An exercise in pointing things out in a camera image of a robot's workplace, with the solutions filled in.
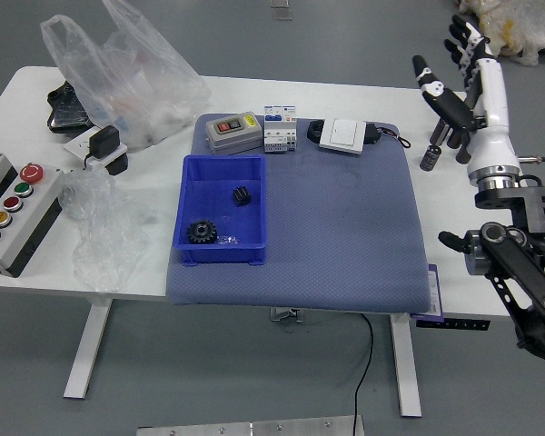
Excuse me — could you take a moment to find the blue plastic box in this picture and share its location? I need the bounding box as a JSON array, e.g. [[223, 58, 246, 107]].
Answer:
[[171, 154, 270, 267]]

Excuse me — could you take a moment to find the grey push-button switch box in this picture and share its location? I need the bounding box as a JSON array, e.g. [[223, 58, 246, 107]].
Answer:
[[204, 112, 263, 155]]

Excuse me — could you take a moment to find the white wall switch panel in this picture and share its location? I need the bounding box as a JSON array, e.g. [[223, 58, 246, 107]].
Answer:
[[318, 117, 368, 155]]

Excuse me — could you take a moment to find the small black block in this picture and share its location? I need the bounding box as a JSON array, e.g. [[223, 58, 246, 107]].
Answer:
[[104, 153, 131, 176]]

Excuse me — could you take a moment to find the crumpled clear plastic bag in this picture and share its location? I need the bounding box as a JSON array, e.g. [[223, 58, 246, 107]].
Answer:
[[59, 167, 160, 294]]

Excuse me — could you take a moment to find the big black gear nut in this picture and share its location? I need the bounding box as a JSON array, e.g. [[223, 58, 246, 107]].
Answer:
[[186, 220, 219, 245]]

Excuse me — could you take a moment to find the grey table frame bracket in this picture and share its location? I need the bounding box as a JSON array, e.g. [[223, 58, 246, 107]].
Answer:
[[270, 307, 306, 323]]

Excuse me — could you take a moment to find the black plastic pouch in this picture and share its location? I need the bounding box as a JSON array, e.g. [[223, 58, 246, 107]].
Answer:
[[46, 80, 94, 133]]

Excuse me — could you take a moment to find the white socket plate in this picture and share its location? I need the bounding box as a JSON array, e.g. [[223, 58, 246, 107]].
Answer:
[[63, 126, 129, 167]]

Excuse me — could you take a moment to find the white table leg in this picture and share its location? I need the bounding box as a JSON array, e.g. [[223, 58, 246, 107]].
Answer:
[[63, 299, 113, 401], [388, 313, 422, 418]]

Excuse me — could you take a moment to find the grey coloured-button control box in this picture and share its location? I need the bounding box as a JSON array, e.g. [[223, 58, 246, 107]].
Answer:
[[0, 162, 69, 279]]

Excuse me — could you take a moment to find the small black wired module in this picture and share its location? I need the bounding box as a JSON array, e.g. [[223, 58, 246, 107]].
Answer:
[[365, 121, 412, 150]]

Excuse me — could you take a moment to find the grey floor fixture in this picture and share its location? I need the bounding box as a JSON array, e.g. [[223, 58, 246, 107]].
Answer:
[[269, 0, 294, 22]]

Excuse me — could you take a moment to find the blue-grey cushion mat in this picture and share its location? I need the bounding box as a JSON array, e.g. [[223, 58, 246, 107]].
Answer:
[[165, 113, 431, 315]]

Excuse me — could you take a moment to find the large clear plastic bag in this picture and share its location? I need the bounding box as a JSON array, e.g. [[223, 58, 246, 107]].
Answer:
[[39, 0, 213, 151]]

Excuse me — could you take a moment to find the white circuit breaker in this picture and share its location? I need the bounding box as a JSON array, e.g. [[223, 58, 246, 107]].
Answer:
[[263, 104, 300, 154]]

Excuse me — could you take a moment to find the plastic-wrapped white object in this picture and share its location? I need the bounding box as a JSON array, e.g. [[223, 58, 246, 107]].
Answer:
[[456, 0, 545, 68]]

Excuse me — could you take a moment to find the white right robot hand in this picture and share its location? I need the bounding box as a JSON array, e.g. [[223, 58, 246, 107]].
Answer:
[[411, 13, 521, 181]]

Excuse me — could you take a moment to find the black power adapter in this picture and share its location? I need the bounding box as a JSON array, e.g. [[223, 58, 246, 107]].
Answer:
[[84, 125, 122, 170]]

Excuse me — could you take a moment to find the purple label card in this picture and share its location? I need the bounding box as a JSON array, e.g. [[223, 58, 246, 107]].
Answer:
[[411, 263, 446, 319]]

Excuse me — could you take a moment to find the black floor cable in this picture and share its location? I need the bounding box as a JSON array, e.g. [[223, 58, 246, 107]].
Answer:
[[352, 312, 376, 436]]

